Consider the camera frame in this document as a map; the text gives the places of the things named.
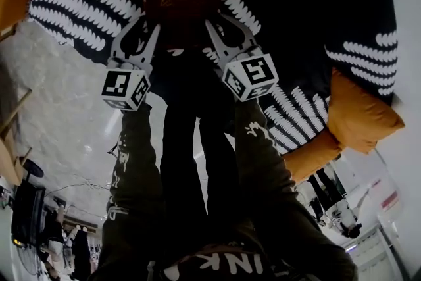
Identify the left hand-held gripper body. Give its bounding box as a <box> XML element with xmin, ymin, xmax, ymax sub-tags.
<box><xmin>101</xmin><ymin>55</ymin><xmax>154</xmax><ymax>112</ymax></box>

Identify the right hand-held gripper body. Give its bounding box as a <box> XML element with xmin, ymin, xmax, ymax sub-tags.
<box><xmin>215</xmin><ymin>45</ymin><xmax>280</xmax><ymax>102</ymax></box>

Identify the dark red hardcover book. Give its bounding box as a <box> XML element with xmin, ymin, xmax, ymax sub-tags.
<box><xmin>138</xmin><ymin>0</ymin><xmax>220</xmax><ymax>50</ymax></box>

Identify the person's right forearm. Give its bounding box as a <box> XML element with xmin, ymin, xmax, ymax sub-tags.
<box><xmin>234</xmin><ymin>98</ymin><xmax>299</xmax><ymax>198</ymax></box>

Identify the person's left forearm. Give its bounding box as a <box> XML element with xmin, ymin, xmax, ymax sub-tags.
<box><xmin>105</xmin><ymin>104</ymin><xmax>165</xmax><ymax>228</ymax></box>

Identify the orange cushion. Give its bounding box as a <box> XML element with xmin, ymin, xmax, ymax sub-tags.
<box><xmin>327</xmin><ymin>68</ymin><xmax>406</xmax><ymax>155</ymax></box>

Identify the black round stand base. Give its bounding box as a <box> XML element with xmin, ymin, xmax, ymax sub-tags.
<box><xmin>23</xmin><ymin>158</ymin><xmax>45</xmax><ymax>180</ymax></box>

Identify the black monitor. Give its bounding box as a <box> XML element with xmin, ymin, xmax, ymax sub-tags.
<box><xmin>11</xmin><ymin>180</ymin><xmax>47</xmax><ymax>247</ymax></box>

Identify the person's olive printed sweatshirt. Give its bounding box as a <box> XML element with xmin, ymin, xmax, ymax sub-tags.
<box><xmin>88</xmin><ymin>200</ymin><xmax>358</xmax><ymax>281</ymax></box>

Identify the white floor cable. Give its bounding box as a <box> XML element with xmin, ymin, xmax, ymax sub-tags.
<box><xmin>45</xmin><ymin>174</ymin><xmax>112</xmax><ymax>197</ymax></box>

